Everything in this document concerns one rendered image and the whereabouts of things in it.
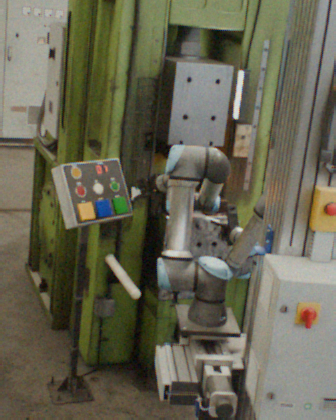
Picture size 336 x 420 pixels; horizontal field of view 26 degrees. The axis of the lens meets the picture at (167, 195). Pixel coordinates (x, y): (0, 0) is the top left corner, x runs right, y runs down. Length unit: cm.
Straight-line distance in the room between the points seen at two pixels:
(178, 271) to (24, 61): 625
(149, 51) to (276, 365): 185
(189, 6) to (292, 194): 160
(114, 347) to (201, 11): 182
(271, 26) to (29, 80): 524
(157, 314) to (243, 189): 81
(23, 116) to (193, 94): 539
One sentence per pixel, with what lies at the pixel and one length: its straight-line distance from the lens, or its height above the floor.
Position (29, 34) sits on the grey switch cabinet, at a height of 131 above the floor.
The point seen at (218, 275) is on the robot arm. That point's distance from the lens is 268.
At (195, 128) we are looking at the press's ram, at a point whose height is 135.
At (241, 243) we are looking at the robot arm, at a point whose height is 103.
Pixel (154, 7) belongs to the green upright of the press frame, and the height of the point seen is 190.
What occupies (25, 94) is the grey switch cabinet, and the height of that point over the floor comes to 63.
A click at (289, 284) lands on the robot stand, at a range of 215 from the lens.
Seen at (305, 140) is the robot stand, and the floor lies 160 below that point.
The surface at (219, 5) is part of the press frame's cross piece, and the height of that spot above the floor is 194.
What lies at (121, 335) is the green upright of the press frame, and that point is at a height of 18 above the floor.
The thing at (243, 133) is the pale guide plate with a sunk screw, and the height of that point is 131.
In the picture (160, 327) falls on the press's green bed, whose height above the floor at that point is 31.
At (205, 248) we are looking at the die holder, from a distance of 374.
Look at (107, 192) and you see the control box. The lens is 337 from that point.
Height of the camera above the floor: 200
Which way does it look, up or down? 16 degrees down
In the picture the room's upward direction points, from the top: 6 degrees clockwise
